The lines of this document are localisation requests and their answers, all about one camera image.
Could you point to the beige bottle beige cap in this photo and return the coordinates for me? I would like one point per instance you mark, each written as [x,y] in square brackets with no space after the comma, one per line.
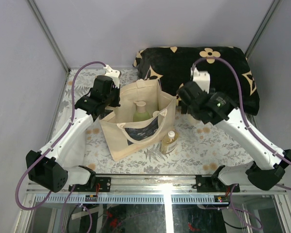
[156,113]

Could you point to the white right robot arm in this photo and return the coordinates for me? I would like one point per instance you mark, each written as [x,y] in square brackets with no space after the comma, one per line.
[269,161]

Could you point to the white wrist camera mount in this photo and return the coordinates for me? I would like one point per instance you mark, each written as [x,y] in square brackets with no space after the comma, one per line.
[114,74]
[201,78]

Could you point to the aluminium front rail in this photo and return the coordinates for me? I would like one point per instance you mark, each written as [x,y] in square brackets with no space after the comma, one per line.
[125,189]

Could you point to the amber liquid clear bottle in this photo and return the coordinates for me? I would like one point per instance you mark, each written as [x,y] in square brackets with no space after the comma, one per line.
[169,142]

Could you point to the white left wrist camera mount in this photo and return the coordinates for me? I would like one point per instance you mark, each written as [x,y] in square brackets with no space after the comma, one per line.
[114,74]

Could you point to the aluminium left corner post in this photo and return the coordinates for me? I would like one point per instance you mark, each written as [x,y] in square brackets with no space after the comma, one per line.
[48,34]

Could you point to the floral patterned table mat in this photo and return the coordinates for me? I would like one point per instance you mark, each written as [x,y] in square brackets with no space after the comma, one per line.
[200,149]

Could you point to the green pump dispenser bottle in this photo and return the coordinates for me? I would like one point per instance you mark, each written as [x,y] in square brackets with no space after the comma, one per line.
[141,113]

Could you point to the aluminium right corner post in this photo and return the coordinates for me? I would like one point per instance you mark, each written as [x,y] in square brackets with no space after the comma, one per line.
[262,27]

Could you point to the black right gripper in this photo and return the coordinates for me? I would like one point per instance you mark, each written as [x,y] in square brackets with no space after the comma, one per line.
[185,109]

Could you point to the black floral pillow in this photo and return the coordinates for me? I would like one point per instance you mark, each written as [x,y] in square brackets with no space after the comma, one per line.
[218,69]

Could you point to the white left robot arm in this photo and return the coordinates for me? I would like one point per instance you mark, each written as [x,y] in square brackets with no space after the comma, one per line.
[46,166]

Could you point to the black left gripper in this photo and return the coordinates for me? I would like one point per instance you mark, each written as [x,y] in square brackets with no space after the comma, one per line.
[117,90]

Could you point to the aluminium corner post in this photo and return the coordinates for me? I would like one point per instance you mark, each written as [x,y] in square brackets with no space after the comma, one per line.
[48,34]
[262,27]

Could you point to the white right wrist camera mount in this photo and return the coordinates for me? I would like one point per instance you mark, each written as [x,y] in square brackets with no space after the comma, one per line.
[201,78]

